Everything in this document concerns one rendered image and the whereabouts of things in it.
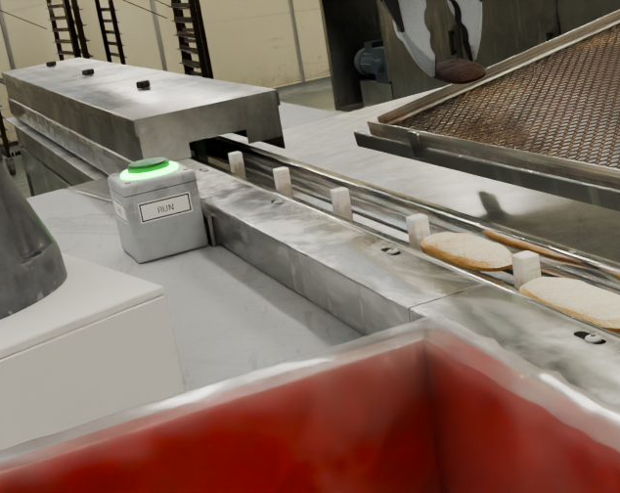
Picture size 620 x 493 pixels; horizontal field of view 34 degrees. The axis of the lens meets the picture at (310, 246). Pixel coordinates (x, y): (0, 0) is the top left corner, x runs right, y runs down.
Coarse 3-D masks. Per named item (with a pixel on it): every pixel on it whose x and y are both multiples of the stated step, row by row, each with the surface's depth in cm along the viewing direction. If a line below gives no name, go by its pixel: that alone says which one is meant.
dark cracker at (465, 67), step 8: (440, 64) 99; (448, 64) 98; (456, 64) 97; (464, 64) 96; (472, 64) 95; (440, 72) 97; (448, 72) 96; (456, 72) 95; (464, 72) 94; (472, 72) 93; (480, 72) 93; (448, 80) 95; (456, 80) 94; (464, 80) 93; (472, 80) 93
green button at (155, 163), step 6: (132, 162) 98; (138, 162) 97; (144, 162) 97; (150, 162) 96; (156, 162) 96; (162, 162) 96; (168, 162) 97; (132, 168) 96; (138, 168) 95; (144, 168) 95; (150, 168) 95; (156, 168) 95
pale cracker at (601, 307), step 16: (528, 288) 62; (544, 288) 61; (560, 288) 60; (576, 288) 60; (592, 288) 60; (560, 304) 59; (576, 304) 58; (592, 304) 57; (608, 304) 57; (592, 320) 56; (608, 320) 56
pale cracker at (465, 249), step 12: (432, 240) 75; (444, 240) 73; (456, 240) 73; (468, 240) 73; (480, 240) 72; (432, 252) 73; (444, 252) 72; (456, 252) 71; (468, 252) 70; (480, 252) 70; (492, 252) 69; (504, 252) 69; (456, 264) 71; (468, 264) 69; (480, 264) 69; (492, 264) 68; (504, 264) 68
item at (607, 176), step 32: (576, 32) 110; (608, 32) 110; (512, 64) 108; (576, 64) 102; (608, 64) 98; (448, 96) 106; (480, 96) 102; (512, 96) 99; (544, 96) 95; (608, 96) 89; (384, 128) 100; (480, 128) 93; (512, 128) 89; (576, 128) 84; (512, 160) 80; (544, 160) 76; (608, 160) 74
